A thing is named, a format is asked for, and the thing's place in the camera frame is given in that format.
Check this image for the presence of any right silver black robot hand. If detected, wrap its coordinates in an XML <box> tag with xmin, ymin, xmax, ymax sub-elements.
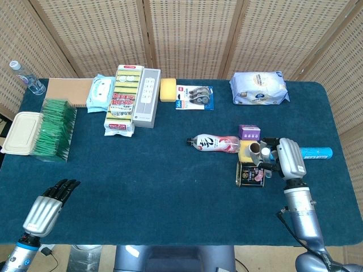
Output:
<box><xmin>254</xmin><ymin>137</ymin><xmax>307</xmax><ymax>181</ymax></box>

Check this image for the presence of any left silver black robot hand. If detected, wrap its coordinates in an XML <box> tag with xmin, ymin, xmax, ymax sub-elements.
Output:
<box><xmin>22</xmin><ymin>178</ymin><xmax>81</xmax><ymax>238</ymax></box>

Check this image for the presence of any clear bottle with white cap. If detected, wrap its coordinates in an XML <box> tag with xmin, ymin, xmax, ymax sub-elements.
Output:
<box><xmin>260</xmin><ymin>147</ymin><xmax>273</xmax><ymax>179</ymax></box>

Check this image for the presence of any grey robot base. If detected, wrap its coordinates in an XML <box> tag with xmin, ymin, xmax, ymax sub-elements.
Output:
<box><xmin>115</xmin><ymin>245</ymin><xmax>237</xmax><ymax>272</ymax></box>

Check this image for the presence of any white lint roller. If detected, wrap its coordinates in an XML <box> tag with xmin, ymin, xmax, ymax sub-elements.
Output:
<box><xmin>248</xmin><ymin>142</ymin><xmax>261</xmax><ymax>163</ymax></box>

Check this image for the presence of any black luncheon meat can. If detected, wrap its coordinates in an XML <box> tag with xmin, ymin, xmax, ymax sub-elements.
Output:
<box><xmin>235</xmin><ymin>161</ymin><xmax>267</xmax><ymax>188</ymax></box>

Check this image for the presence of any small yellow sponge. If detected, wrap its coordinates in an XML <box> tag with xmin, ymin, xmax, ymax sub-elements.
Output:
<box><xmin>237</xmin><ymin>141</ymin><xmax>260</xmax><ymax>164</ymax></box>

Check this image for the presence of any small purple box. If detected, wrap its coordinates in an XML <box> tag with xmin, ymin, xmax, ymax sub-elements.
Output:
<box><xmin>238</xmin><ymin>124</ymin><xmax>261</xmax><ymax>141</ymax></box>

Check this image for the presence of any white blue tissue pack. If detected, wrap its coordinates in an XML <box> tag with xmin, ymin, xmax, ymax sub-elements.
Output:
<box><xmin>229</xmin><ymin>71</ymin><xmax>290</xmax><ymax>106</ymax></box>

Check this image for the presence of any pink labelled drink bottle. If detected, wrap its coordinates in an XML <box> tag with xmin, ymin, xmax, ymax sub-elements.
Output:
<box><xmin>186</xmin><ymin>133</ymin><xmax>242</xmax><ymax>155</ymax></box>

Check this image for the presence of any beige lidded food container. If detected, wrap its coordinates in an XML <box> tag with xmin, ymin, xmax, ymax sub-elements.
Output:
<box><xmin>0</xmin><ymin>111</ymin><xmax>44</xmax><ymax>156</ymax></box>

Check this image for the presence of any clear box of green packets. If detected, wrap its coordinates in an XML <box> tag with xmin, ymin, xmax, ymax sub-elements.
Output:
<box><xmin>29</xmin><ymin>98</ymin><xmax>78</xmax><ymax>163</ymax></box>

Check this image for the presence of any dark blue table mat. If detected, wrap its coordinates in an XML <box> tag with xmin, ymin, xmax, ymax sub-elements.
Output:
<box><xmin>0</xmin><ymin>78</ymin><xmax>363</xmax><ymax>247</ymax></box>

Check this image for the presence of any correction tape blister pack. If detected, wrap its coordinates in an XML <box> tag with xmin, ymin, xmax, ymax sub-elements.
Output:
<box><xmin>175</xmin><ymin>84</ymin><xmax>216</xmax><ymax>111</ymax></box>

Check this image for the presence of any brown spiral notebook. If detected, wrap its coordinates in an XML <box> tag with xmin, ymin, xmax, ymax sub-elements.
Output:
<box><xmin>45</xmin><ymin>78</ymin><xmax>94</xmax><ymax>108</ymax></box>

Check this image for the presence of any light blue wet wipes pack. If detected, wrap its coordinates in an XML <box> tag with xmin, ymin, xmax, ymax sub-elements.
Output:
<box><xmin>86</xmin><ymin>74</ymin><xmax>116</xmax><ymax>113</ymax></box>

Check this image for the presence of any yellow sponge multipack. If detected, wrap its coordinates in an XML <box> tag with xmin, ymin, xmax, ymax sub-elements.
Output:
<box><xmin>103</xmin><ymin>65</ymin><xmax>145</xmax><ymax>138</ymax></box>

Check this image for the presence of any clear plastic water bottle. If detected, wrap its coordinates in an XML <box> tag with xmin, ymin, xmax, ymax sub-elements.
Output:
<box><xmin>9</xmin><ymin>59</ymin><xmax>47</xmax><ymax>96</ymax></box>

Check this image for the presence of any large yellow sponge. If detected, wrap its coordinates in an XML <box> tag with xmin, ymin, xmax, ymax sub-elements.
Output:
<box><xmin>159</xmin><ymin>78</ymin><xmax>177</xmax><ymax>102</ymax></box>

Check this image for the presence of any white power strip box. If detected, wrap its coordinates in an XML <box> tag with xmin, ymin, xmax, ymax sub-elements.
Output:
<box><xmin>132</xmin><ymin>67</ymin><xmax>162</xmax><ymax>129</ymax></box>

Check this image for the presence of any bamboo folding screen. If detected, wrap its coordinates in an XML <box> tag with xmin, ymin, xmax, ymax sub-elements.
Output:
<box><xmin>0</xmin><ymin>0</ymin><xmax>363</xmax><ymax>227</ymax></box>

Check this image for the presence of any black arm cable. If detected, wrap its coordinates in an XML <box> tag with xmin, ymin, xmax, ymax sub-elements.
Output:
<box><xmin>276</xmin><ymin>207</ymin><xmax>313</xmax><ymax>252</ymax></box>

